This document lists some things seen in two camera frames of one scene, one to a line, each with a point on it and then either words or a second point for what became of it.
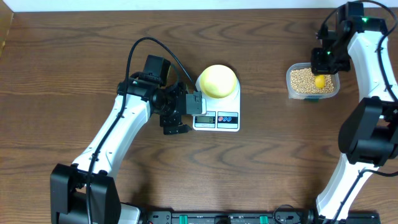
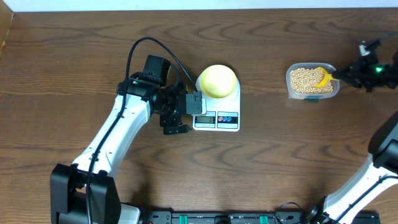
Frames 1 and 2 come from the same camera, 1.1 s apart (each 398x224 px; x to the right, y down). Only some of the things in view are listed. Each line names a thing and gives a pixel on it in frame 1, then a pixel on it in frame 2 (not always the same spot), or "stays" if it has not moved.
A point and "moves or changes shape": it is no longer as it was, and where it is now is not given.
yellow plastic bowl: [217, 81] stays
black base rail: [252, 217] stays
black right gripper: [318, 66] -> [357, 77]
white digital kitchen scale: [223, 114] stays
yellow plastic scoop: [319, 81] moves or changes shape
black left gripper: [173, 128] stays
